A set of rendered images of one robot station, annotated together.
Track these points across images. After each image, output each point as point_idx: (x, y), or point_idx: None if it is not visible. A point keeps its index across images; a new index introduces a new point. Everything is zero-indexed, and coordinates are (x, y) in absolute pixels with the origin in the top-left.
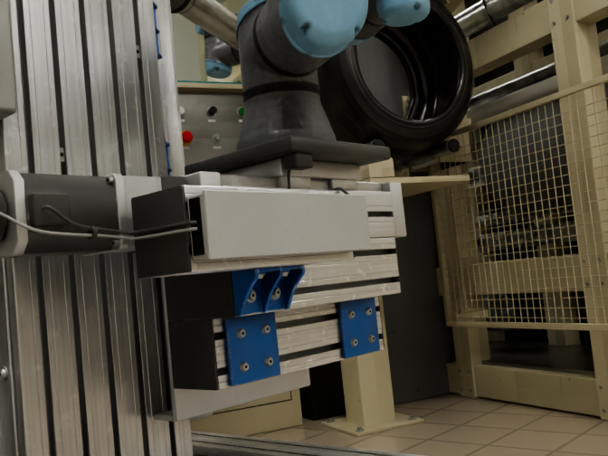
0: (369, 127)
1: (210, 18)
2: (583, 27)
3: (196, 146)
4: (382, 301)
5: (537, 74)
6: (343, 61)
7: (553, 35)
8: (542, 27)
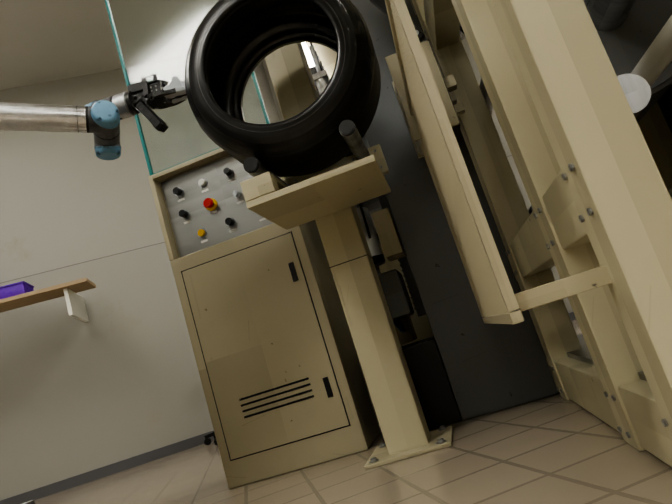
0: (240, 148)
1: (17, 122)
2: None
3: (222, 207)
4: (384, 314)
5: None
6: (194, 94)
7: None
8: None
